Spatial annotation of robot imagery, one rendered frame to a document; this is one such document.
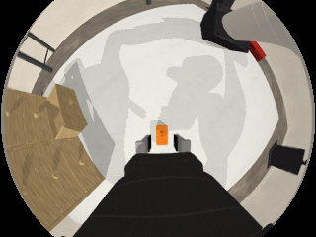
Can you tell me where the orange rectangular block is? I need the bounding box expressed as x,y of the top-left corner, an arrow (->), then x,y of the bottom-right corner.
156,125 -> 168,146

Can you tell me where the light wooden chest of drawers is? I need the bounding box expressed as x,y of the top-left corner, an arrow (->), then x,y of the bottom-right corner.
6,87 -> 105,232

